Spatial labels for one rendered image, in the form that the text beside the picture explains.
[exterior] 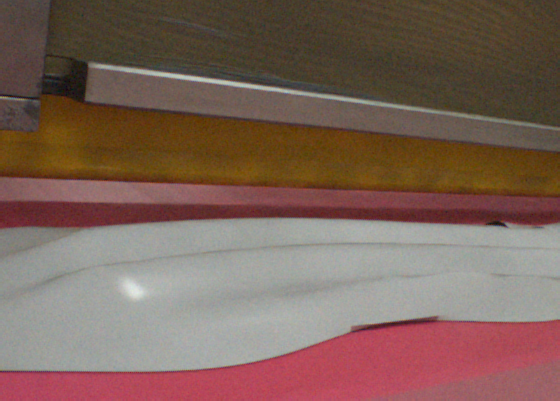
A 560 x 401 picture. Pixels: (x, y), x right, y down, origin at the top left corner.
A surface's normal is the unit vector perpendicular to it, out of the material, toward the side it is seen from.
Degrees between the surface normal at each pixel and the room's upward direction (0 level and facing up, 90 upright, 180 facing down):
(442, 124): 90
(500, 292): 43
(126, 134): 90
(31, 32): 90
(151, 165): 90
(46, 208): 0
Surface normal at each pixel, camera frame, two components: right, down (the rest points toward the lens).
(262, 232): 0.46, -0.68
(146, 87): 0.54, 0.25
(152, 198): 0.16, -0.97
